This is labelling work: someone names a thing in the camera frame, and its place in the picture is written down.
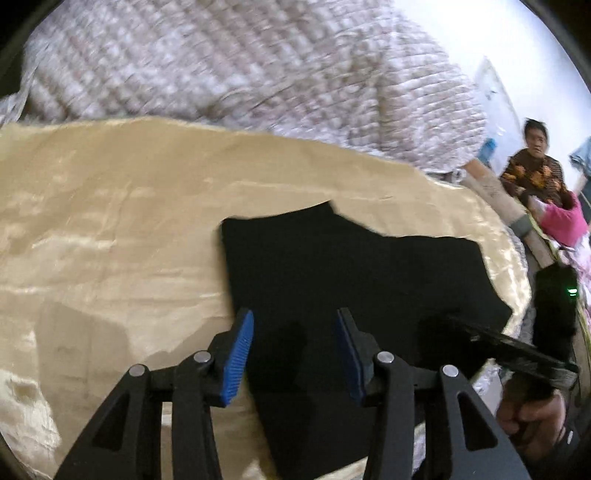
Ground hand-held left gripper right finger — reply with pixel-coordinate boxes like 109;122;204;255
336;307;532;480

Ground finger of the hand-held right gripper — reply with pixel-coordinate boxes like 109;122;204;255
445;316;580;377

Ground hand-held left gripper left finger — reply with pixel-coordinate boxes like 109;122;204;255
54;308;256;480

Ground black pants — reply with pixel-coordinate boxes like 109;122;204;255
219;199;514;478

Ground person's right hand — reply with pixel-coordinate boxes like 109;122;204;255
496;392;568;457

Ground pink cloth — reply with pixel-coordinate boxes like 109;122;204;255
538;189;589;247

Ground cardboard tube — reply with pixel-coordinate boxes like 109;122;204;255
462;159;561;271

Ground light blue cloth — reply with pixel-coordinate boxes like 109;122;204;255
569;138;591;176

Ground beige velvet blanket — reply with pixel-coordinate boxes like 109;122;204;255
0;116;532;480

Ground quilted floral bedspread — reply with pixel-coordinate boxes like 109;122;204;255
0;0;490;178

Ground white wall paper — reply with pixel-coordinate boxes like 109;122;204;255
473;55;522;153

